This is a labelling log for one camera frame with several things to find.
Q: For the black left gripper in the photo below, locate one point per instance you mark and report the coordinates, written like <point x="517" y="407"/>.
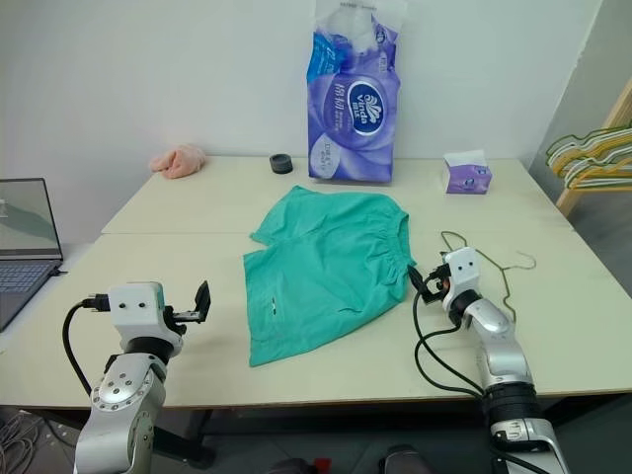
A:
<point x="183" y="316"/>

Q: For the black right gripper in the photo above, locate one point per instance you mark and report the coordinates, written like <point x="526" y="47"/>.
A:
<point x="437" y="284"/>

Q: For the green shorts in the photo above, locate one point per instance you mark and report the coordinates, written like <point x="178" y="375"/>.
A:
<point x="321" y="266"/>

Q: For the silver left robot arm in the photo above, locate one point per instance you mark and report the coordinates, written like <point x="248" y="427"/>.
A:
<point x="123" y="390"/>

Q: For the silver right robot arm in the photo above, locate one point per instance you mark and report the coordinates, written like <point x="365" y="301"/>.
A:
<point x="503" y="355"/>

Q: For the green coated hanger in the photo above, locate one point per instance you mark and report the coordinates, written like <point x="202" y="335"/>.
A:
<point x="592" y="135"/>

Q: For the small purple tissue pack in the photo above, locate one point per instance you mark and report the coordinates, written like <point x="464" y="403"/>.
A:
<point x="466" y="175"/>

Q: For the pink cloth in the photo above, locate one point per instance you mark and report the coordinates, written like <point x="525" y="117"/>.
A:
<point x="180" y="160"/>

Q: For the black round container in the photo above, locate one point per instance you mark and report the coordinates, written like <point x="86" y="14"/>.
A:
<point x="281" y="164"/>

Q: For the wooden clothes rack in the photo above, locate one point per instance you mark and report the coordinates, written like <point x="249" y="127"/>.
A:
<point x="575" y="197"/>

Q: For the dark rounded shape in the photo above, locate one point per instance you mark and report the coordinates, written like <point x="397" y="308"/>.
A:
<point x="402" y="461"/>

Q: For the large purple tissue pack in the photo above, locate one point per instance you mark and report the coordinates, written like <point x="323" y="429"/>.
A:
<point x="353" y="113"/>

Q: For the grey laptop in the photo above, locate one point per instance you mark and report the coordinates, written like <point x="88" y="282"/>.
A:
<point x="24" y="247"/>

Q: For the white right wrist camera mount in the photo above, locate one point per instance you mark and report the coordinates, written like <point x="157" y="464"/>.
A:
<point x="463" y="274"/>

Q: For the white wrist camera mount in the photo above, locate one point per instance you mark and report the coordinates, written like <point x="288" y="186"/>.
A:
<point x="133" y="306"/>
<point x="463" y="274"/>

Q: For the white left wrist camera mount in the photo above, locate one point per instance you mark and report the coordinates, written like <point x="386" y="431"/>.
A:
<point x="133" y="306"/>

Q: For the black table frame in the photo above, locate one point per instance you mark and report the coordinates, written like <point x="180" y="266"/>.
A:
<point x="187" y="439"/>

